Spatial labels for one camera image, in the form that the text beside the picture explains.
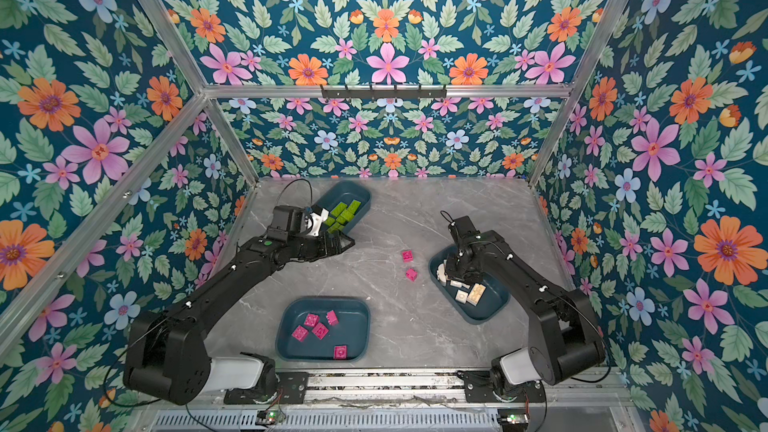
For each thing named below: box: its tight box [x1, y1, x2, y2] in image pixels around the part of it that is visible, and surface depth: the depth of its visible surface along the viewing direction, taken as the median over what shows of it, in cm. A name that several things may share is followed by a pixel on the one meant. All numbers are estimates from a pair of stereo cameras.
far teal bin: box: [312, 180, 372, 234], surface depth 113 cm
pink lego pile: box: [333, 345, 349, 360], surface depth 79 cm
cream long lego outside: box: [466, 283, 486, 307], surface depth 90 cm
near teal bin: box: [275, 296, 371, 362], surface depth 84 cm
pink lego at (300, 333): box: [291, 325, 309, 342], surface depth 82 cm
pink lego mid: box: [304, 313, 319, 327], surface depth 84 cm
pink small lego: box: [312, 322, 329, 340], surface depth 83 cm
